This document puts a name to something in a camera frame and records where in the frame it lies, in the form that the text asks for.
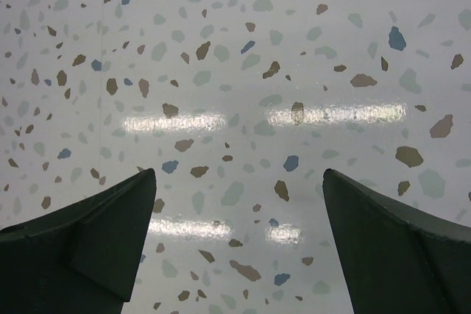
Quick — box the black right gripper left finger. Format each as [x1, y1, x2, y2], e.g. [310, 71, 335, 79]
[1, 168, 157, 313]

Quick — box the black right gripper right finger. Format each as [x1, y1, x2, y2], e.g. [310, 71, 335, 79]
[322, 169, 470, 313]

